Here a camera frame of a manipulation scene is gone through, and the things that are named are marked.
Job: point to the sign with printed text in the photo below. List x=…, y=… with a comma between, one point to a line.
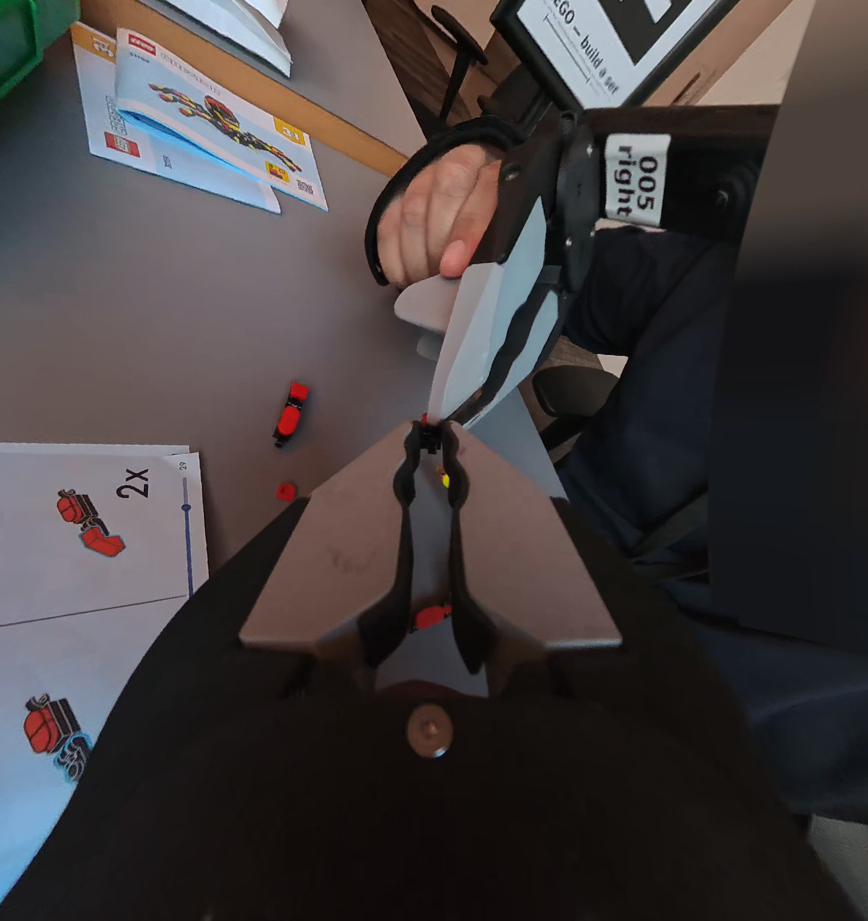
x=714, y=65

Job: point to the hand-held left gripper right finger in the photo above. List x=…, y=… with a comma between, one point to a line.
x=527, y=568

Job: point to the small black red lego piece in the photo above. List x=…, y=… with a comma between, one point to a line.
x=428, y=435

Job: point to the red and black lego part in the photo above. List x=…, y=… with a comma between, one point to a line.
x=288, y=423

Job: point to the green plastic bin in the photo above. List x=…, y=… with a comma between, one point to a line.
x=9, y=43

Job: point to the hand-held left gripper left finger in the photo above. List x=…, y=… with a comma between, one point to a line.
x=326, y=568

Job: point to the person's right hand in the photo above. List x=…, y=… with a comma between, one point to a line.
x=434, y=216

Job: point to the person's dark clothing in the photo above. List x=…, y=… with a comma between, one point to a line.
x=642, y=432

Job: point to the open lego instruction booklet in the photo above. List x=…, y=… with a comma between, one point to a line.
x=60, y=575

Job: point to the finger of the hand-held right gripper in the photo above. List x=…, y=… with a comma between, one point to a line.
x=470, y=338
x=542, y=338

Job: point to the white paper booklet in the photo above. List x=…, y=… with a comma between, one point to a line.
x=254, y=29

